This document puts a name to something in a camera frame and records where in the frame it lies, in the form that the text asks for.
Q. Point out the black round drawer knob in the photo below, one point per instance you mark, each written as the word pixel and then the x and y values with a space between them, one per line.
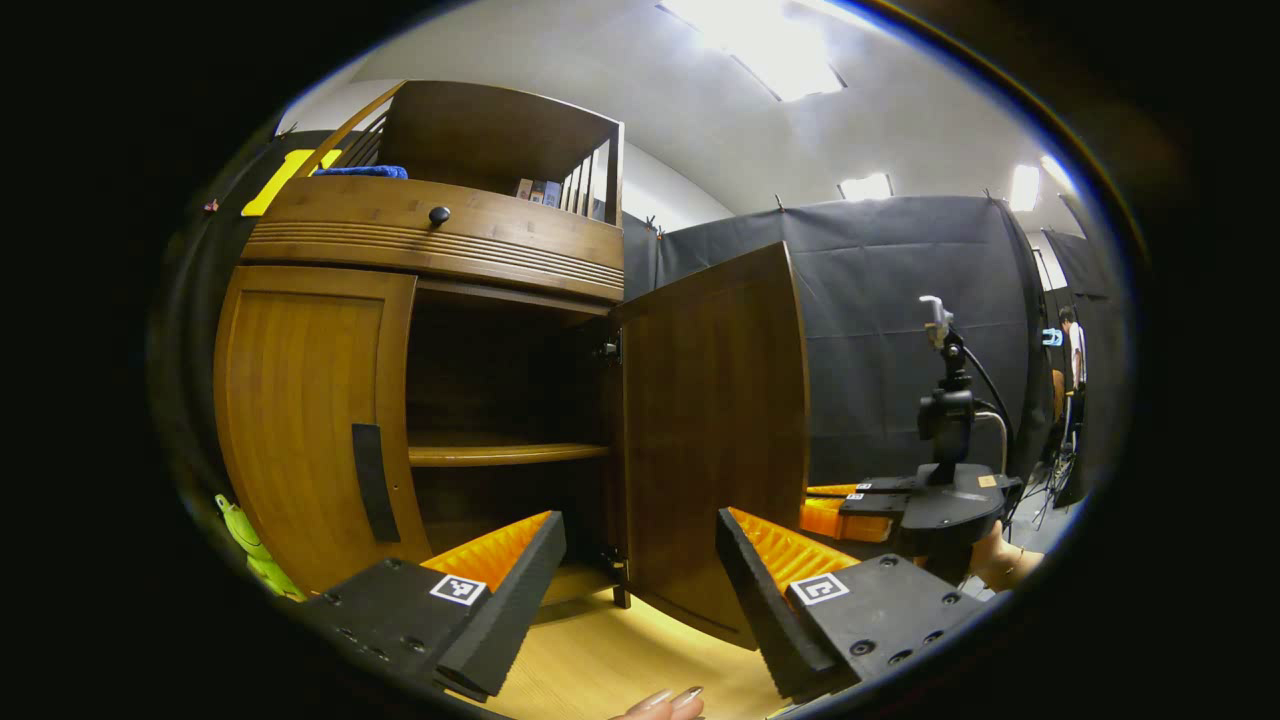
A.
pixel 439 215

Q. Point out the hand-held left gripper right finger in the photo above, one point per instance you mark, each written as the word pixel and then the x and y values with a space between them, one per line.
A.
pixel 755 600

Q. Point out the large ceiling light panel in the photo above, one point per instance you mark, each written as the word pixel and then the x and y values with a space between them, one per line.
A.
pixel 770 45

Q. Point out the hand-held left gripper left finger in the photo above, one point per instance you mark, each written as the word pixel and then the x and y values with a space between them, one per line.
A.
pixel 520 590

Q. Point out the row of books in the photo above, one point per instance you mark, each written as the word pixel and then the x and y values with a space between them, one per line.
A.
pixel 540 192

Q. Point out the wooden cabinet shelf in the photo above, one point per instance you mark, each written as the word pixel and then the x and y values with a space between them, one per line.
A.
pixel 500 453

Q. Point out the blue cloth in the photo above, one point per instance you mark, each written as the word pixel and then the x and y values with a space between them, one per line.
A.
pixel 360 172

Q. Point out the green frog toy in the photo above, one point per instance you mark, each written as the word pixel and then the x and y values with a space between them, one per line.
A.
pixel 255 550

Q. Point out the small ceiling light panel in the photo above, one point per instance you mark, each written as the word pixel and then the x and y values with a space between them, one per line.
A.
pixel 866 187
pixel 1025 187

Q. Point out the wooden double-door shoe cabinet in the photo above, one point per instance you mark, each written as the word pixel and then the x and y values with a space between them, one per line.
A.
pixel 490 140

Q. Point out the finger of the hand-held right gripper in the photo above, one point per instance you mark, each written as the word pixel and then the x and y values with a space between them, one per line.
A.
pixel 870 489
pixel 870 505

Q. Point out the wooden cabinet drawer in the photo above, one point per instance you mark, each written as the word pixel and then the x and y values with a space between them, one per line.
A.
pixel 400 250

